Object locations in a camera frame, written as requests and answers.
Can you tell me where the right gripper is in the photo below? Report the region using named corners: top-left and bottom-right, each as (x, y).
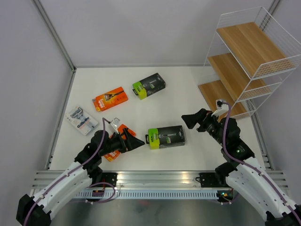
top-left (181, 108), bottom-right (226, 146)

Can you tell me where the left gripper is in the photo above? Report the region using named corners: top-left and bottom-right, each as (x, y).
top-left (100, 128), bottom-right (144, 156)

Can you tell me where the black green razor box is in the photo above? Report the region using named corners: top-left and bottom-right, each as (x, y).
top-left (133, 73), bottom-right (166, 100)
top-left (145, 125), bottom-right (186, 150)

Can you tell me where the orange razor box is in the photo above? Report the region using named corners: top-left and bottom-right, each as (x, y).
top-left (104, 124), bottom-right (136, 162)
top-left (92, 87), bottom-right (128, 112)

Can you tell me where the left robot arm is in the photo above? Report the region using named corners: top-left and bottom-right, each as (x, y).
top-left (16, 128), bottom-right (145, 226)

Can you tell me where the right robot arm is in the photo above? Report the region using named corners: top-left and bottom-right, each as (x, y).
top-left (181, 108), bottom-right (301, 226)

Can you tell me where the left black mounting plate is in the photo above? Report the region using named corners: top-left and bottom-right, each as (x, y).
top-left (93, 172), bottom-right (118, 187)

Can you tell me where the black mounting plate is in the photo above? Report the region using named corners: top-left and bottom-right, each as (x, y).
top-left (199, 172), bottom-right (220, 188)
top-left (93, 172), bottom-right (118, 187)

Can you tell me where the white Gillette razor pack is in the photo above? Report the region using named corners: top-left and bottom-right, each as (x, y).
top-left (64, 106), bottom-right (99, 136)

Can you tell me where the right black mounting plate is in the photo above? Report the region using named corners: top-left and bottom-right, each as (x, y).
top-left (199, 172), bottom-right (220, 188)

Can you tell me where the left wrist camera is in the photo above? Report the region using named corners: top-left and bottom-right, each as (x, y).
top-left (109, 118), bottom-right (120, 133)

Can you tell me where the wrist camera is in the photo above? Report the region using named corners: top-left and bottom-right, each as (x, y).
top-left (109, 118), bottom-right (120, 133)
top-left (212, 99), bottom-right (229, 117)

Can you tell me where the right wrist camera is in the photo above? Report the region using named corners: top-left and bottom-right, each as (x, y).
top-left (212, 99), bottom-right (229, 117)

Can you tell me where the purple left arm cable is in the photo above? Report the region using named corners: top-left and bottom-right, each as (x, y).
top-left (22, 117), bottom-right (116, 226)

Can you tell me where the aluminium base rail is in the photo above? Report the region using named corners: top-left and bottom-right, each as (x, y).
top-left (31, 170), bottom-right (289, 191)

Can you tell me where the white slotted cable duct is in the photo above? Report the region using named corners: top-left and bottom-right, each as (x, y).
top-left (75, 189), bottom-right (233, 200)

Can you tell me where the white wire wooden shelf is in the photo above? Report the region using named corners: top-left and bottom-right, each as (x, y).
top-left (199, 7), bottom-right (301, 119)

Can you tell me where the aluminium corner frame post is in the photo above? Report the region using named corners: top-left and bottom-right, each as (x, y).
top-left (32, 0), bottom-right (77, 71)

